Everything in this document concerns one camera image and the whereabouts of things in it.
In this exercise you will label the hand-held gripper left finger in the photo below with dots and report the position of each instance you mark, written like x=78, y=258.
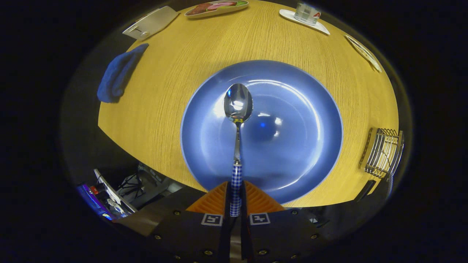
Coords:
x=190, y=237

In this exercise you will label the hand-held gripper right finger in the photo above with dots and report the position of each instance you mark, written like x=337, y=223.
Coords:
x=281, y=237

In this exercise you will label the blue round plate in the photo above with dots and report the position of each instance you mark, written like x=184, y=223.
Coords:
x=292, y=146

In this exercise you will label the lit electronic device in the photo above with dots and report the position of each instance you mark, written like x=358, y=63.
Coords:
x=98, y=202

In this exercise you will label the blue folded cloth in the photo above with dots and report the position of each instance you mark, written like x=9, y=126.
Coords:
x=117, y=76

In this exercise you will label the white divided tray of beans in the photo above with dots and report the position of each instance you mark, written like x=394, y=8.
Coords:
x=365, y=54

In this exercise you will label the white toaster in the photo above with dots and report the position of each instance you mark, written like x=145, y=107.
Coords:
x=153, y=22

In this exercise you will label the white square coaster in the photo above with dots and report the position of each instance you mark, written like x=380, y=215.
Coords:
x=287, y=14

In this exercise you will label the white drink bottle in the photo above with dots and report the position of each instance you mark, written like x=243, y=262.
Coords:
x=307, y=12

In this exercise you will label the oval plate of sliced food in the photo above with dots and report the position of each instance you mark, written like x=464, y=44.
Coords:
x=215, y=7

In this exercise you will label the black table bracket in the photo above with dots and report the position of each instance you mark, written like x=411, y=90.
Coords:
x=365, y=190

